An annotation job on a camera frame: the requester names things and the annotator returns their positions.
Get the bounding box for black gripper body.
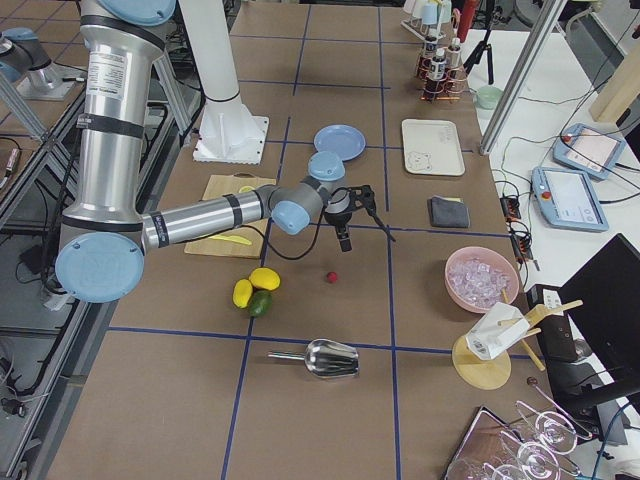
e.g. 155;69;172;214
324;211;352;238

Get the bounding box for blue round plate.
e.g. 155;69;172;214
313;124;366;161

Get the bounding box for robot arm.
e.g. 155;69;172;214
55;1;345;303
1;27;85;101

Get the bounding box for wooden cutting board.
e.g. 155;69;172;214
184;174;276;259

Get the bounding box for large yellow lemon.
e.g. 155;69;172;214
248;267;281;291

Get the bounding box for yellow plastic knife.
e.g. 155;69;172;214
209;234;253;246

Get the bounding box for grey folded cloth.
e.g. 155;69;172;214
427;196;470;228

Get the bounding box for cream bear tray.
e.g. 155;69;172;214
401;119;465;177

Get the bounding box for steel ice scoop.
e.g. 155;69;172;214
267;339;360;379

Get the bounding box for pink bowl of ice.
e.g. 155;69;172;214
444;246;520;313

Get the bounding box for white paper cup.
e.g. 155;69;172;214
465;302;530;361

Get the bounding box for tea bottle middle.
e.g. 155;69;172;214
425;48;446;98

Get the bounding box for tea bottle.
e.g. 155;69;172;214
420;29;439;80
445;37;461;81
425;48;446;98

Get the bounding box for wooden cup stand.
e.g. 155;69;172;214
452;300;583;390

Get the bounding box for mint green bowl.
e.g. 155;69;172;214
475;85;503;110

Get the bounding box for tea bottle left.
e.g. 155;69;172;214
420;29;439;80

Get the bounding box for tea bottle right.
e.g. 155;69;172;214
445;37;461;81

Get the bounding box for white cup rack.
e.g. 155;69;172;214
401;0;452;39

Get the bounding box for teach pendant near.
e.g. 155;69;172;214
531;167;609;232

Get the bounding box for teach pendant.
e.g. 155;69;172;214
531;167;609;232
553;123;627;180

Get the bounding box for black small tripod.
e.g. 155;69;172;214
463;0;495;85

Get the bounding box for red bottle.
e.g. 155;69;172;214
457;0;479;43

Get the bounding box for teach pendant far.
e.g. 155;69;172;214
553;123;627;180

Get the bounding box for black monitor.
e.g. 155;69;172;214
560;234;639;370

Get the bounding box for wine glasses on tray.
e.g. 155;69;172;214
442;400;593;480

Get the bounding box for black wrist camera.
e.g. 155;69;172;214
348;185;377;217

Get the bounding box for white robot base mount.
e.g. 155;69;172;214
179;0;269;165

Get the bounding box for copper wire bottle rack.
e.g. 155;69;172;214
416;48;467;102

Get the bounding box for aluminium frame post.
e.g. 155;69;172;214
479;0;567;155

